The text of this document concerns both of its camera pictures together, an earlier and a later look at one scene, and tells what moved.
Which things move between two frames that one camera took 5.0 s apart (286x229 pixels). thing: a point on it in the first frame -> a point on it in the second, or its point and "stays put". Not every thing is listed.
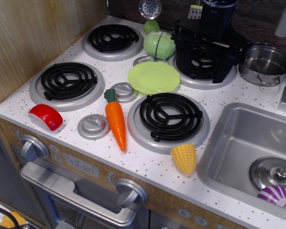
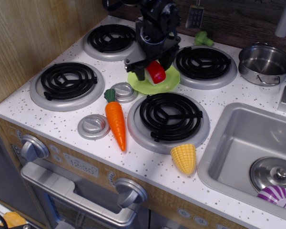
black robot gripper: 186,30 -> 165,50
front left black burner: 71,86 stays put
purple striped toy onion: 279,195 stays put
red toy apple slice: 45,116 -> 154,73
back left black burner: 113,42 stays put
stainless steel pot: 264,64 stays put
